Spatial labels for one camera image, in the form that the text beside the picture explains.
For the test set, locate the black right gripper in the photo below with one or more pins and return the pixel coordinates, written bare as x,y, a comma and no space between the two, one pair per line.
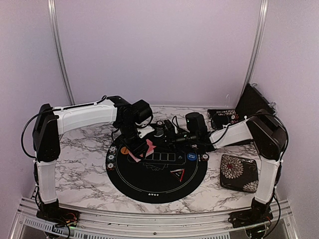
171,136

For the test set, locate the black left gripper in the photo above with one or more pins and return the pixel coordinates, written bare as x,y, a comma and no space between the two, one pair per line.
137,149

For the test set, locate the blue small blind button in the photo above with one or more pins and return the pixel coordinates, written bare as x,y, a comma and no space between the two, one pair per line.
192,156

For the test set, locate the black dealer button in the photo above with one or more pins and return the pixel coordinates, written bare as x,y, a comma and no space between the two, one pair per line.
159,132

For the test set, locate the red playing card deck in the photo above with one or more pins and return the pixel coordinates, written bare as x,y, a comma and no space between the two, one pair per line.
147,150

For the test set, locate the orange big blind button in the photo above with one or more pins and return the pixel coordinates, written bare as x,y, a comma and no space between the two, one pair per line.
124,150

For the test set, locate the red triangle all-in marker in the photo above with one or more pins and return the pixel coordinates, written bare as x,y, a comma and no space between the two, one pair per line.
178,173

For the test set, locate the grey chip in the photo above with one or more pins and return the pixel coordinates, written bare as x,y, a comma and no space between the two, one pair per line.
112,150

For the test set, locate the green chip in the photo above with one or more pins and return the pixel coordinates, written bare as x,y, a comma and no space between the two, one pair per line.
110,158

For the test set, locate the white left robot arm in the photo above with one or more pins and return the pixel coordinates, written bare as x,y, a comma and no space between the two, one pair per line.
70,144

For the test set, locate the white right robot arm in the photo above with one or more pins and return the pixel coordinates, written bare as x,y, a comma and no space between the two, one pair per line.
270,138

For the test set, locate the round black poker mat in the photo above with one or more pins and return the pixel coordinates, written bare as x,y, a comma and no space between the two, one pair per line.
150,180

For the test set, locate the floral patterned pouch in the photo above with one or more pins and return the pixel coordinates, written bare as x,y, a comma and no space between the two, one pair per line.
238,173

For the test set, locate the black poker chip case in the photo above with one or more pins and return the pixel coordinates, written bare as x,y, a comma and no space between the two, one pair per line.
250,102

